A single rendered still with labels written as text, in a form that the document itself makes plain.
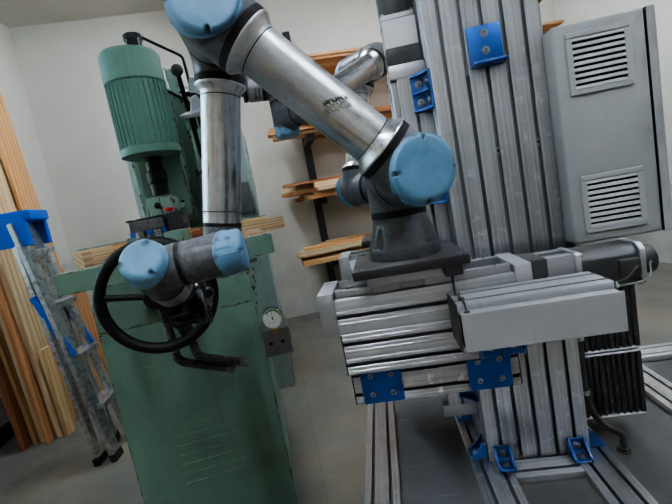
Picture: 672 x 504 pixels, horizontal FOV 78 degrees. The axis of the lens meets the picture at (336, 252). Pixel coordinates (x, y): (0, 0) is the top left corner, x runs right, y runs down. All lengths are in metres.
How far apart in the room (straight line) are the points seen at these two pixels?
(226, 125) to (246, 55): 0.16
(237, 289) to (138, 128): 0.55
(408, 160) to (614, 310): 0.42
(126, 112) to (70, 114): 2.65
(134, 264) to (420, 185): 0.47
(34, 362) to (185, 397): 1.45
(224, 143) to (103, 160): 3.12
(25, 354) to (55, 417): 0.37
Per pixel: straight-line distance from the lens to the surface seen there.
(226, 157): 0.82
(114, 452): 2.28
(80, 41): 4.15
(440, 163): 0.70
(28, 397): 2.76
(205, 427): 1.40
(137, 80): 1.41
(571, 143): 1.06
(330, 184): 3.14
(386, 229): 0.84
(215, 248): 0.69
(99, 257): 1.48
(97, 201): 3.91
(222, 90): 0.84
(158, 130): 1.39
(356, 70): 1.35
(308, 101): 0.70
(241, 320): 1.28
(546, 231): 1.09
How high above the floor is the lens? 0.96
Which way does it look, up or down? 7 degrees down
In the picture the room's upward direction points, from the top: 11 degrees counter-clockwise
